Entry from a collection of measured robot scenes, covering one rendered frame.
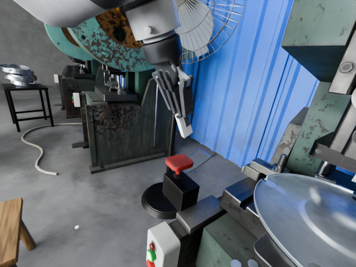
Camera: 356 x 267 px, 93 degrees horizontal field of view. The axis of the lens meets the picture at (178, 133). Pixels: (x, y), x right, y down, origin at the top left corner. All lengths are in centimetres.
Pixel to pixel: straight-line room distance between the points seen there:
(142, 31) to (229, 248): 46
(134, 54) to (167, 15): 109
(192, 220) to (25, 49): 641
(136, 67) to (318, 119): 116
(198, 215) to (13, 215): 83
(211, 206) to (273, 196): 19
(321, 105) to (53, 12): 68
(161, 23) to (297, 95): 150
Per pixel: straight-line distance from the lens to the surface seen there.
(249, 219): 49
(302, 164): 73
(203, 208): 52
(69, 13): 30
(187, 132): 45
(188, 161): 48
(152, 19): 32
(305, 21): 41
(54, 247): 132
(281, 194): 43
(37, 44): 659
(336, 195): 52
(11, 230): 102
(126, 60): 138
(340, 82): 38
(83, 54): 308
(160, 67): 38
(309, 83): 169
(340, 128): 42
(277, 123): 175
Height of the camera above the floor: 101
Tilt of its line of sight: 22 degrees down
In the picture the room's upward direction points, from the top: 7 degrees clockwise
